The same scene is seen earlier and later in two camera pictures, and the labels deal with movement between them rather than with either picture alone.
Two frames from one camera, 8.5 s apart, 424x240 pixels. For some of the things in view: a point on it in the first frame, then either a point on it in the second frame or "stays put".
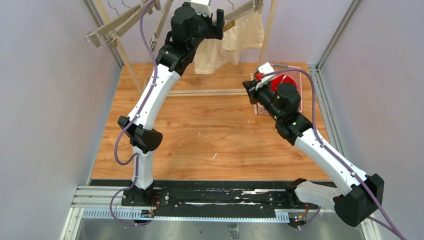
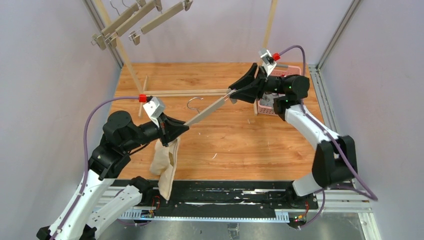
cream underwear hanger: [229, 20] → [226, 97]
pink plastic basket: [289, 70] stays put
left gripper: [218, 25] → [164, 129]
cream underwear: [247, 32] → [163, 164]
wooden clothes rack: [196, 92] stays put
